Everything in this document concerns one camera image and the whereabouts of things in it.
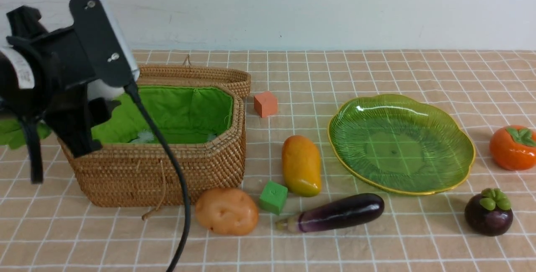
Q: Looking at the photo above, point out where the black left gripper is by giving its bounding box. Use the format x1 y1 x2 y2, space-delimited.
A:
1 6 116 184

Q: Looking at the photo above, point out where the tan potato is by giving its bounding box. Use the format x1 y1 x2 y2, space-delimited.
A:
195 188 259 236

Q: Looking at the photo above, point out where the yellow orange mango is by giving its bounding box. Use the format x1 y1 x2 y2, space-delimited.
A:
281 135 322 198

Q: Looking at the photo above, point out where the purple eggplant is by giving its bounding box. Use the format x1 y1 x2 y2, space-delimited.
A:
275 192 385 233

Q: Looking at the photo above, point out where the dark purple mangosteen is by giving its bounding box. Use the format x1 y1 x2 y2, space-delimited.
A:
464 188 514 236

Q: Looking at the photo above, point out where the orange persimmon green top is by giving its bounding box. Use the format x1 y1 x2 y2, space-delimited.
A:
489 125 536 171

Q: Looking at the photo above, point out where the white radish with green leaves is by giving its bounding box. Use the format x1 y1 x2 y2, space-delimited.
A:
0 94 158 149

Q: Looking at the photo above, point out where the beige checkered tablecloth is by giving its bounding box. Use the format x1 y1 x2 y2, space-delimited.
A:
0 50 535 272

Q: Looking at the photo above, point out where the woven wicker basket green lining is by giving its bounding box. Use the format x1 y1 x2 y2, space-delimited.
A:
57 82 247 208

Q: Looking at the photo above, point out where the woven wicker basket lid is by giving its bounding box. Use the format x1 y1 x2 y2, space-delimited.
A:
139 55 251 98

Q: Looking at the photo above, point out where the orange toy cube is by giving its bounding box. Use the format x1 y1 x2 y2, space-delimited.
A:
253 91 279 118

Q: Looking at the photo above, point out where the green toy cube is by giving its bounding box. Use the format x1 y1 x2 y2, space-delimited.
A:
258 181 289 215

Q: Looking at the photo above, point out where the green glass leaf plate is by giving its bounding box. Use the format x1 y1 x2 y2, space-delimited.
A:
327 94 476 196

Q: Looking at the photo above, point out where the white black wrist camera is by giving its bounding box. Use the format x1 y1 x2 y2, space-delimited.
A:
69 0 140 100

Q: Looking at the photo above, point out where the black camera cable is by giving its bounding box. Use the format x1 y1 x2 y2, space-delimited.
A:
124 80 191 272

